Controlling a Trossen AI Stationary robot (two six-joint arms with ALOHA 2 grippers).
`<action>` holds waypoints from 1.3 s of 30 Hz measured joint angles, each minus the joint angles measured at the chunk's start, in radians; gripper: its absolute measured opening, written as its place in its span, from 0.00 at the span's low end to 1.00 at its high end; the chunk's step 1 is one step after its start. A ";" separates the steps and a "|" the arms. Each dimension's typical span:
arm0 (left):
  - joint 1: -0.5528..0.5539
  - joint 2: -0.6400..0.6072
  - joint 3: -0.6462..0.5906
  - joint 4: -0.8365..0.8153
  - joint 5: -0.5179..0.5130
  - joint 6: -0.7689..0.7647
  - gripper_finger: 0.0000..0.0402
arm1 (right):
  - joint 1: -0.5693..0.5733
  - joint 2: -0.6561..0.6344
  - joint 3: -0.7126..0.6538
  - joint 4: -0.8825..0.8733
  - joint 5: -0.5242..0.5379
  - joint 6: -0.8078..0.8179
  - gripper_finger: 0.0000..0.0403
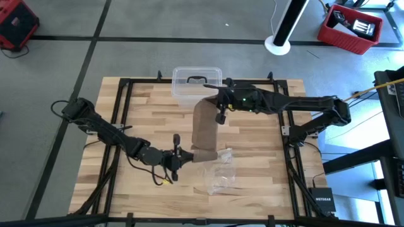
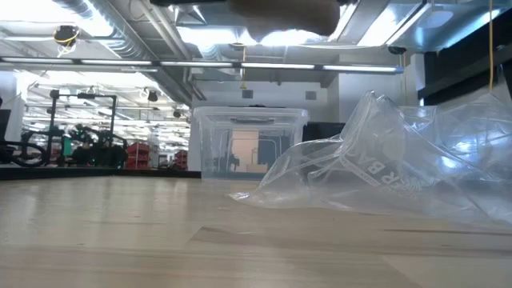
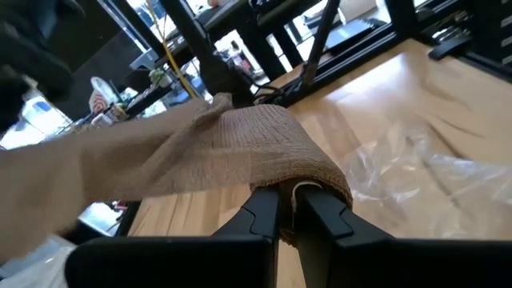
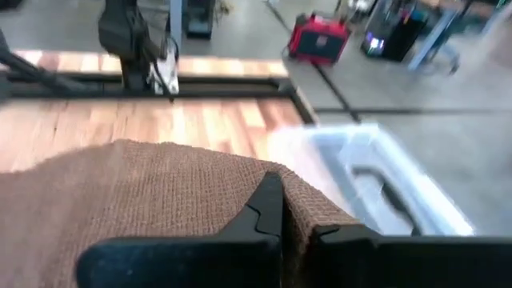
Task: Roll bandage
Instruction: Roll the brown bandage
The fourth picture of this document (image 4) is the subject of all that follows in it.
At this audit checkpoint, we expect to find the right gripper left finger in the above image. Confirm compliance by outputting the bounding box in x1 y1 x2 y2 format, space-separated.
75 171 284 288

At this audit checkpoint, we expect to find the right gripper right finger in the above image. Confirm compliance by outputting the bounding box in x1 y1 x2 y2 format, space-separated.
310 223 512 288

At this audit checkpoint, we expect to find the brown elastic bandage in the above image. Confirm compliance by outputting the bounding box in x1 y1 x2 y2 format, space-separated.
0 138 361 288

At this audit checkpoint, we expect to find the clear plastic storage box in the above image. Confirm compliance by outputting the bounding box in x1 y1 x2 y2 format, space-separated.
271 122 476 238

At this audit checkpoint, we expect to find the black lit computer tower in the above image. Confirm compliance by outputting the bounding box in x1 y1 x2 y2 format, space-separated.
361 0 427 63

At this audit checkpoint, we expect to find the red black equipment case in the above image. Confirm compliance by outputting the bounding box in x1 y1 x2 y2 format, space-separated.
287 11 352 66

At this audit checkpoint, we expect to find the dark cabinet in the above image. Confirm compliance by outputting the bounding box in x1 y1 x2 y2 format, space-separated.
182 0 217 40

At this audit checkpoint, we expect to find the black metal table frame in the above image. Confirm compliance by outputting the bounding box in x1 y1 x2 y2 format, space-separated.
0 27 319 125

